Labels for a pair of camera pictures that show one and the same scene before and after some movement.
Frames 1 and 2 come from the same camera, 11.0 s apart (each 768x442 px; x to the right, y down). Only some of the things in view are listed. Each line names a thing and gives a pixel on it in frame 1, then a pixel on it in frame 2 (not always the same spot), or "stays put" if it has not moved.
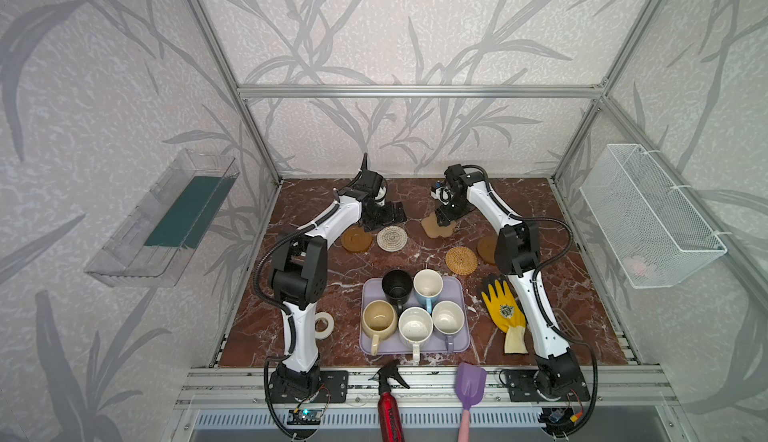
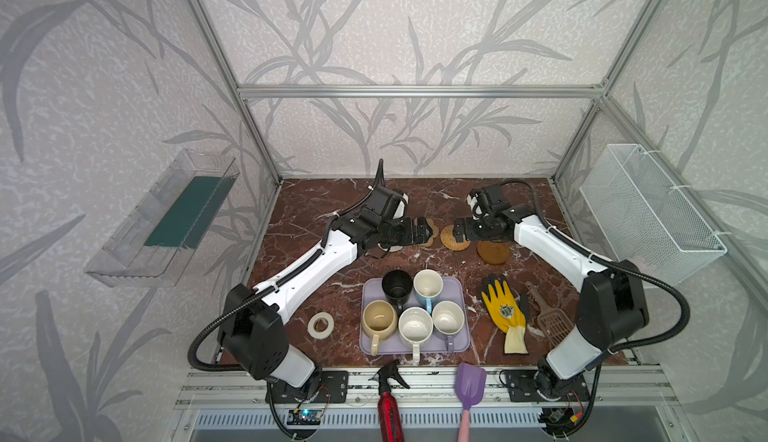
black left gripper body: [384, 215] -> [405, 231]
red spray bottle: [389, 416] stays put
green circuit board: [304, 417] stays put
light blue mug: [428, 285] stays put
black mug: [397, 285] stays put
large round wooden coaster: [486, 247] stays put
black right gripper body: [447, 212] -> [470, 229]
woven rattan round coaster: [461, 260] -> [449, 241]
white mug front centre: [415, 325] stays put
